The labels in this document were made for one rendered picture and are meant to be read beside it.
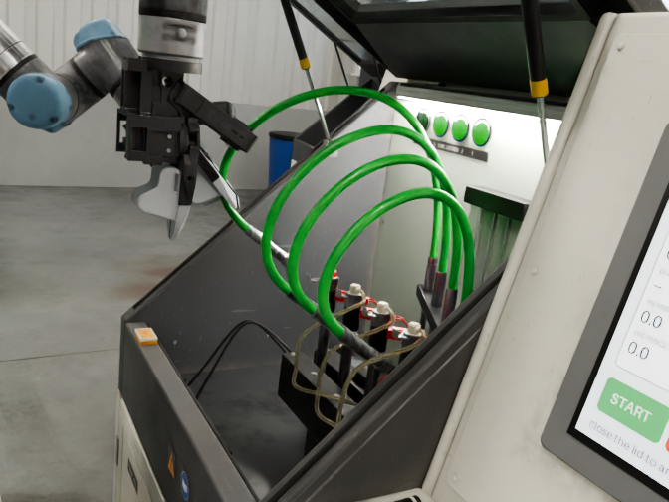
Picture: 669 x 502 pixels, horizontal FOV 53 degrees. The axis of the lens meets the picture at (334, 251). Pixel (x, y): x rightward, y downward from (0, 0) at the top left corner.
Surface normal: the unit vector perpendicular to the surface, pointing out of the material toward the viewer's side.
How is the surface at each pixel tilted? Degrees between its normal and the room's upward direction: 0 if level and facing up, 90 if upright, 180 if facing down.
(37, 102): 90
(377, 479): 90
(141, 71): 90
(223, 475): 0
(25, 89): 91
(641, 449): 76
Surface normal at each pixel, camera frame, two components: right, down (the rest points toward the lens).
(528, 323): -0.83, -0.22
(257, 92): 0.51, 0.28
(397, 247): -0.88, 0.02
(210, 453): 0.11, -0.96
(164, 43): 0.03, 0.26
